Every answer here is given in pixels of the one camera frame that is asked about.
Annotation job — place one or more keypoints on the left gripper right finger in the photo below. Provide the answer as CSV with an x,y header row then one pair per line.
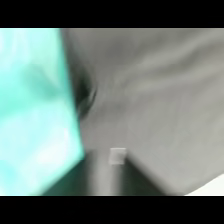
x,y
133,181

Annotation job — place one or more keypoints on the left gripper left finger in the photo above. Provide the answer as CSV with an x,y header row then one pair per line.
x,y
87,176

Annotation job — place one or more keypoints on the grey garment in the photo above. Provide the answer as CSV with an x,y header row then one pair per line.
x,y
156,100

